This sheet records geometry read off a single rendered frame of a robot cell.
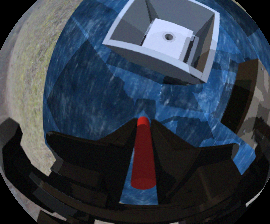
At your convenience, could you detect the red peg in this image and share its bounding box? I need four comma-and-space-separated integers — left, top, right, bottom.
131, 116, 156, 189

